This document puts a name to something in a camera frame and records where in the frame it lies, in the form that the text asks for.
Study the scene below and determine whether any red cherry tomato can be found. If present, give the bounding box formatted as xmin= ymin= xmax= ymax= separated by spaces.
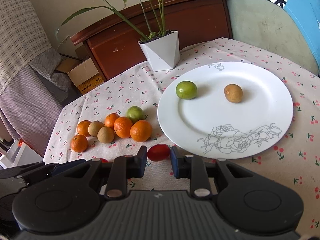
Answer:
xmin=100 ymin=158 xmax=108 ymax=163
xmin=147 ymin=144 xmax=170 ymax=161

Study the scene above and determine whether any tan round fruit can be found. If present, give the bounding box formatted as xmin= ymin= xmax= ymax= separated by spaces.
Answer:
xmin=97 ymin=126 xmax=114 ymax=144
xmin=88 ymin=121 xmax=104 ymax=137

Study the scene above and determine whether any orange tangerine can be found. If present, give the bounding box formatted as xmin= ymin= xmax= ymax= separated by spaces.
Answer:
xmin=130 ymin=120 xmax=152 ymax=142
xmin=71 ymin=134 xmax=88 ymax=153
xmin=104 ymin=113 xmax=120 ymax=129
xmin=76 ymin=120 xmax=91 ymax=137
xmin=113 ymin=116 xmax=133 ymax=139

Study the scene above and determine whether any light green oval fruit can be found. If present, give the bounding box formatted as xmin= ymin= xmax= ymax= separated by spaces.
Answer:
xmin=126 ymin=106 xmax=145 ymax=123

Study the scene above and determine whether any dark green round fruit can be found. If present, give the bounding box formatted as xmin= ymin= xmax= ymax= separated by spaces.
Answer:
xmin=176 ymin=81 xmax=197 ymax=100

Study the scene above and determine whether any white ceramic plate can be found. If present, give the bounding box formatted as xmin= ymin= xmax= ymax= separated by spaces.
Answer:
xmin=157 ymin=62 xmax=293 ymax=159

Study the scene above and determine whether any checkered curtain cloth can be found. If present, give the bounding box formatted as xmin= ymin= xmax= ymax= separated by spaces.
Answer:
xmin=1 ymin=0 xmax=80 ymax=156

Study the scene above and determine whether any open cardboard box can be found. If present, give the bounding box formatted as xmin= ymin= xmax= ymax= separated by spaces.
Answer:
xmin=56 ymin=58 xmax=104 ymax=95

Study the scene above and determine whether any cherry print tablecloth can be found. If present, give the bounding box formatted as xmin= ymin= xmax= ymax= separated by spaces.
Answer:
xmin=44 ymin=38 xmax=319 ymax=236

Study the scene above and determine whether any white geometric plant pot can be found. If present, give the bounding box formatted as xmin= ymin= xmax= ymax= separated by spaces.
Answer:
xmin=138 ymin=31 xmax=180 ymax=72

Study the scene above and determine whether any green leafy plant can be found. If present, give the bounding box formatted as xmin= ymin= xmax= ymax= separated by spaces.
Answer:
xmin=55 ymin=0 xmax=185 ymax=43

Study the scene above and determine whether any brown wooden cabinet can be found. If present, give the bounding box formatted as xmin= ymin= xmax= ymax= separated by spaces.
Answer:
xmin=70 ymin=0 xmax=233 ymax=82

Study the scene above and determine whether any green sofa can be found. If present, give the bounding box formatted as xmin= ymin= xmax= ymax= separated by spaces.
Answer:
xmin=227 ymin=0 xmax=319 ymax=75

